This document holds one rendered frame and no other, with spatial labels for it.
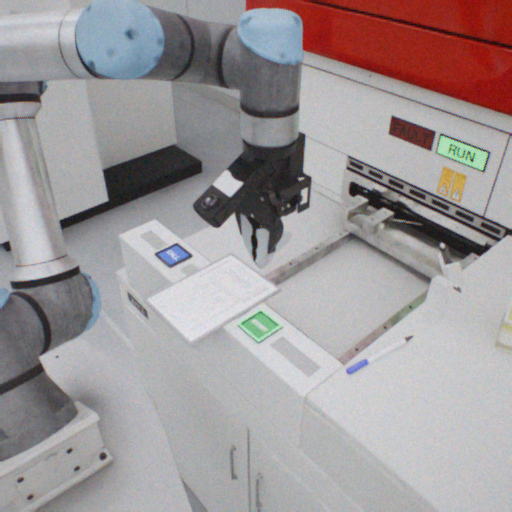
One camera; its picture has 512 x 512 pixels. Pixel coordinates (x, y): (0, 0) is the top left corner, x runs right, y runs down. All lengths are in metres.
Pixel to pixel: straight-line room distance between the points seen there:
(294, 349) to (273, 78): 0.44
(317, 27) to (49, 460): 1.04
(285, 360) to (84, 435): 0.33
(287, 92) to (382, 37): 0.58
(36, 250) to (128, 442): 0.36
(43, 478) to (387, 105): 1.02
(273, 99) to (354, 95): 0.71
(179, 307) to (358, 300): 0.43
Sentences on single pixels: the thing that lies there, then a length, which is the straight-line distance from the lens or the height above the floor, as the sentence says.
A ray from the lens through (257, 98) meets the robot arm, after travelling 0.63.
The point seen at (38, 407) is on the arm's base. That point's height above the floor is 0.97.
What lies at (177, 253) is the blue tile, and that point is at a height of 0.96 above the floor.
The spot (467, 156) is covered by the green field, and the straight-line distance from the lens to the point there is 1.19.
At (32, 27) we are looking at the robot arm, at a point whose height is 1.45.
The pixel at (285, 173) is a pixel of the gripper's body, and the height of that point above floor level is 1.25.
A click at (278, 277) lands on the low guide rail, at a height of 0.84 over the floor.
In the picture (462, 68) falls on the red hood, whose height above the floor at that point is 1.28.
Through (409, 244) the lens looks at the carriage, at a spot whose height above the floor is 0.88.
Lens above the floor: 1.60
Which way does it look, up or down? 38 degrees down
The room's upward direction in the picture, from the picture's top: straight up
